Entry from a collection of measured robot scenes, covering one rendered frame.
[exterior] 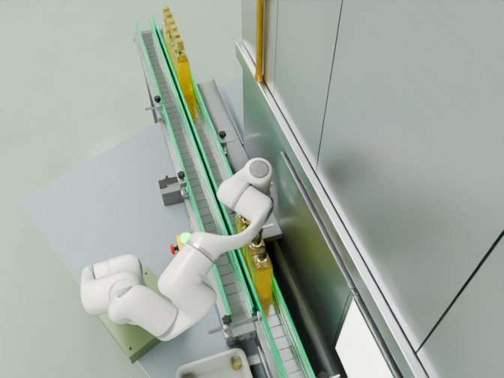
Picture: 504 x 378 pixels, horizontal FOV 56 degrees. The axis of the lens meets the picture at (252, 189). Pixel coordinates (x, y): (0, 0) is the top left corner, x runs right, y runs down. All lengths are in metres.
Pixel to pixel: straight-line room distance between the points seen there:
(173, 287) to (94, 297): 0.31
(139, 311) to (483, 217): 0.77
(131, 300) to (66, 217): 1.00
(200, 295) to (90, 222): 1.01
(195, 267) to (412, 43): 0.66
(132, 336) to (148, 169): 0.80
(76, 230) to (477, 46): 1.69
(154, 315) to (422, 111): 0.75
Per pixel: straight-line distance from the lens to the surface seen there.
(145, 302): 1.16
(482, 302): 0.78
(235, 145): 2.04
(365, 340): 1.19
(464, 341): 0.86
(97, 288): 1.34
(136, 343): 1.67
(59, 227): 2.07
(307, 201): 1.28
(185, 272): 1.09
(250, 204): 1.13
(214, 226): 1.77
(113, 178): 2.17
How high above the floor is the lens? 2.33
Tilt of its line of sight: 51 degrees down
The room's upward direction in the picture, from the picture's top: straight up
